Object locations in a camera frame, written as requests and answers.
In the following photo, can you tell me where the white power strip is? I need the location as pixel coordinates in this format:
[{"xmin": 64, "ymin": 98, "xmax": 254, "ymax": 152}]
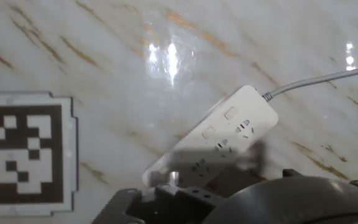
[{"xmin": 142, "ymin": 85, "xmax": 279, "ymax": 189}]

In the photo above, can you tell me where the black white fiducial marker board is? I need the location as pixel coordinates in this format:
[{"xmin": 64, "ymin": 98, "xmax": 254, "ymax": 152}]
[{"xmin": 0, "ymin": 91, "xmax": 80, "ymax": 218}]

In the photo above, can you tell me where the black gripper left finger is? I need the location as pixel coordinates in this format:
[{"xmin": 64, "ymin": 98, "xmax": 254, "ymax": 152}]
[{"xmin": 91, "ymin": 188, "xmax": 147, "ymax": 224}]

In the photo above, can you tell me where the grey power strip cable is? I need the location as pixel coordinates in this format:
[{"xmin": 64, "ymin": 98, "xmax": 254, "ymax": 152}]
[{"xmin": 261, "ymin": 64, "xmax": 358, "ymax": 103}]

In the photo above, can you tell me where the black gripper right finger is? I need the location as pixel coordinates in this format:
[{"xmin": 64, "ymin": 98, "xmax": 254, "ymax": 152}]
[{"xmin": 147, "ymin": 170, "xmax": 228, "ymax": 224}]

